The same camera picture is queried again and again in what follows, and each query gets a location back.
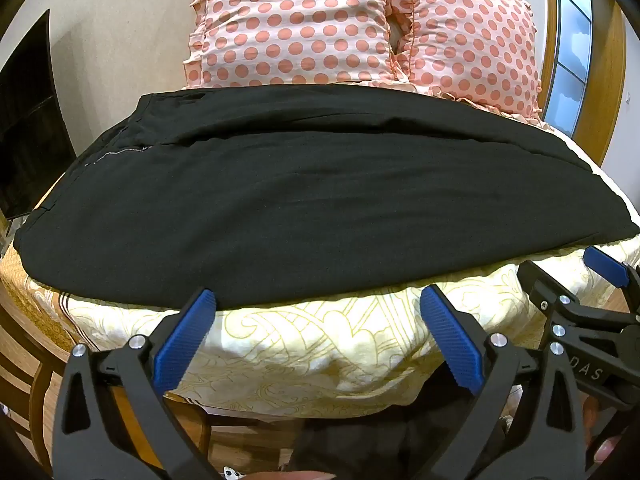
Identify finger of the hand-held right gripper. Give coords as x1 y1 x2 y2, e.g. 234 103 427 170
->
582 246 640 313
517 260 587 322

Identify black television screen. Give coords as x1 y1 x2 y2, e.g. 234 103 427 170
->
0 9 76 221

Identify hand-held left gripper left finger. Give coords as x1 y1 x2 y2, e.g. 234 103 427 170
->
52 287 221 480

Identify large pink polka-dot pillow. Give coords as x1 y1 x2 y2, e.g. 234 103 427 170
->
181 0 408 92

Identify yellow patterned bedsheet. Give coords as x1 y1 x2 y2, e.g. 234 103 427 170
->
0 125 640 413

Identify black pants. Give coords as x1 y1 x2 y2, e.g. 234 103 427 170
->
14 84 640 311

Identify person's right hand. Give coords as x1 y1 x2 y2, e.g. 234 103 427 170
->
581 397 628 468

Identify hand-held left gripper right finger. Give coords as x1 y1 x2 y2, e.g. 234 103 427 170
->
419 284 589 480

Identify small pink polka-dot pillow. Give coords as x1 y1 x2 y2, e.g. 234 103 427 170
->
387 0 547 126

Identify wooden headboard frame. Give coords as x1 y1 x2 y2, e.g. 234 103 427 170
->
541 0 627 148

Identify person's dark clothing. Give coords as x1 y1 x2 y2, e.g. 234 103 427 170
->
287 402 506 480

